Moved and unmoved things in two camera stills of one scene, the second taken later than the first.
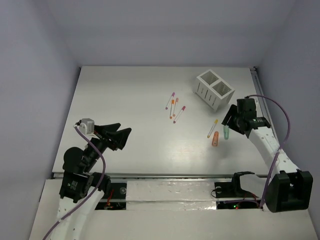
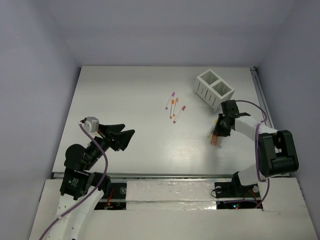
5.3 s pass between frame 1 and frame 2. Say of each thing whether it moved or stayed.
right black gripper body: moved
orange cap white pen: stayed
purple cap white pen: stayed
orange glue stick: stayed
